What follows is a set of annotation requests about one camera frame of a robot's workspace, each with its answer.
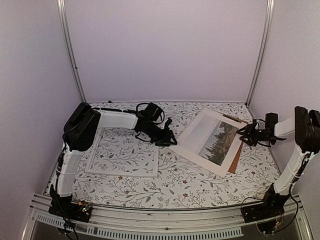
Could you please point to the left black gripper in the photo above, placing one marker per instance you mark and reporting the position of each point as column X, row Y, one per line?
column 166, row 139

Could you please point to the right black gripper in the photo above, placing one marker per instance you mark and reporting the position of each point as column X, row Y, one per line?
column 249, row 130

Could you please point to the landscape photo print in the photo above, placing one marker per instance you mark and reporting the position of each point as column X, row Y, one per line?
column 219, row 142

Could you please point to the brown frame backing board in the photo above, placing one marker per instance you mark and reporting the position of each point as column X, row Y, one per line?
column 233, row 167

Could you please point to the white mat board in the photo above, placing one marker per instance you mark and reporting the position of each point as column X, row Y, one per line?
column 194, row 137

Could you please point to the white picture frame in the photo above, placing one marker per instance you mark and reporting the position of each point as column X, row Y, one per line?
column 120, row 172

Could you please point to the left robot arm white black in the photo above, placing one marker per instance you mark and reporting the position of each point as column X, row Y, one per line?
column 80, row 130

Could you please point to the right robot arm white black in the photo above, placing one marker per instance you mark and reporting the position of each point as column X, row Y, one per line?
column 305, row 125

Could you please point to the floral patterned table mat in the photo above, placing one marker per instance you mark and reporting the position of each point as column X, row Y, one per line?
column 179, row 184

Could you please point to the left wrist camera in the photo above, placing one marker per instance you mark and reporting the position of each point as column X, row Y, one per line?
column 152, row 112

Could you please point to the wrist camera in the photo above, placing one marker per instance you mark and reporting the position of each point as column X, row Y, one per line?
column 152, row 112
column 271, row 119

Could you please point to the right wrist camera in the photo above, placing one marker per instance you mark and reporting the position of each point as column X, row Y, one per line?
column 271, row 119

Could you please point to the front aluminium rail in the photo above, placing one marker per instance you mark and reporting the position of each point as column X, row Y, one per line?
column 123, row 223

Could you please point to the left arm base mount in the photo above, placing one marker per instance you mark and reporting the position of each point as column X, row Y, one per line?
column 64, row 207

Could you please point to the right aluminium corner post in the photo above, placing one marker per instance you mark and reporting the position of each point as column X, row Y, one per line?
column 270, row 4

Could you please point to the aluminium corner post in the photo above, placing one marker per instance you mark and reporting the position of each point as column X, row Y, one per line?
column 61, row 7
column 270, row 4

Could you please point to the left aluminium corner post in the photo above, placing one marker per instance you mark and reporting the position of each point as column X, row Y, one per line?
column 61, row 7

